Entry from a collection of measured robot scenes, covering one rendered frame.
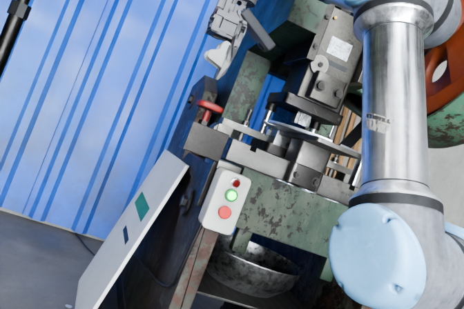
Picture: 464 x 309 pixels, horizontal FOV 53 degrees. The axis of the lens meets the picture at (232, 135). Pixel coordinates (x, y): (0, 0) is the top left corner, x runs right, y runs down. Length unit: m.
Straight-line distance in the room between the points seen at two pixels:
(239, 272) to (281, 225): 0.19
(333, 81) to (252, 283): 0.61
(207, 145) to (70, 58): 1.46
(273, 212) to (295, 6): 0.56
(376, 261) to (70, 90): 2.07
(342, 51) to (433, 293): 0.95
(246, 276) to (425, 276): 0.81
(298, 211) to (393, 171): 0.64
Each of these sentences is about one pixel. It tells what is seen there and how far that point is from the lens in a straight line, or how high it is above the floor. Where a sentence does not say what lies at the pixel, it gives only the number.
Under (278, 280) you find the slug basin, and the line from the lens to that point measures 1.36.
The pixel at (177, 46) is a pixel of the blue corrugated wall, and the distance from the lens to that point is 2.51.
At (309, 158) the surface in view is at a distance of 1.29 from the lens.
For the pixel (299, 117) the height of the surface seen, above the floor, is 0.84.
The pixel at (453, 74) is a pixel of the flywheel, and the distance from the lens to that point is 1.60.
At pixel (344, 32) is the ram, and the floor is 1.12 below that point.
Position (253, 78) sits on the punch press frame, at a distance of 1.59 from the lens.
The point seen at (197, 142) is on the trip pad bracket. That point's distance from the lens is 1.11.
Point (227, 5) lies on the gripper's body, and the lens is 1.16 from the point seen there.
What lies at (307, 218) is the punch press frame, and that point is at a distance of 1.25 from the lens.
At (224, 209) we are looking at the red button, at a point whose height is 0.55.
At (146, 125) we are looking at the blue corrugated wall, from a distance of 2.47.
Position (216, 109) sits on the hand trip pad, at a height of 0.75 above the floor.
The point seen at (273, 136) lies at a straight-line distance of 1.40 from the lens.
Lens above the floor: 0.67
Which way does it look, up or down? 2 degrees up
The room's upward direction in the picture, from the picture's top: 21 degrees clockwise
